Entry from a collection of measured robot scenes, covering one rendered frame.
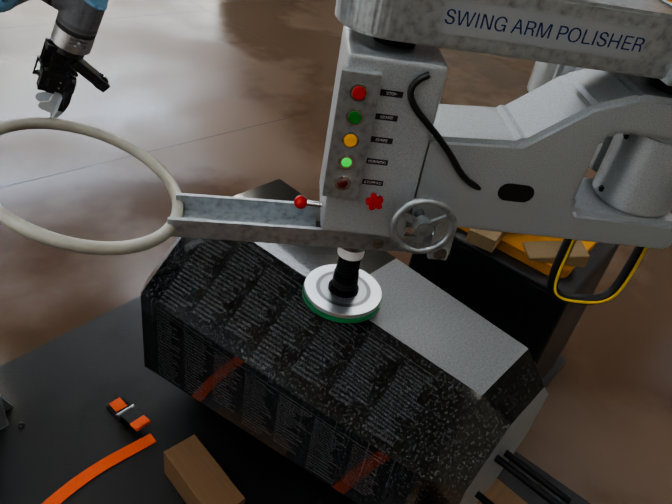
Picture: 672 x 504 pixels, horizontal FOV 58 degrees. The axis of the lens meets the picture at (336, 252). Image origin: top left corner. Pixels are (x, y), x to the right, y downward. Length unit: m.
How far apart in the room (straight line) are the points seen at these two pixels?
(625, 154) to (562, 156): 0.19
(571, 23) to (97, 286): 2.32
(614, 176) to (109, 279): 2.23
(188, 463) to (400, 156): 1.29
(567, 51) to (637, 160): 0.36
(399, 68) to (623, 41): 0.43
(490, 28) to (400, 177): 0.35
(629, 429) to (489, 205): 1.71
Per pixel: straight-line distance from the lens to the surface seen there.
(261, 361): 1.73
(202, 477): 2.11
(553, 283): 1.74
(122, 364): 2.59
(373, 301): 1.62
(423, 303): 1.73
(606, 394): 3.02
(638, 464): 2.83
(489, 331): 1.72
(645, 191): 1.55
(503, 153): 1.36
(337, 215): 1.36
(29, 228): 1.35
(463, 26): 1.22
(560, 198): 1.46
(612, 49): 1.33
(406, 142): 1.29
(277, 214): 1.55
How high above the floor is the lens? 1.91
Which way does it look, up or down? 36 degrees down
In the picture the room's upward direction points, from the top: 11 degrees clockwise
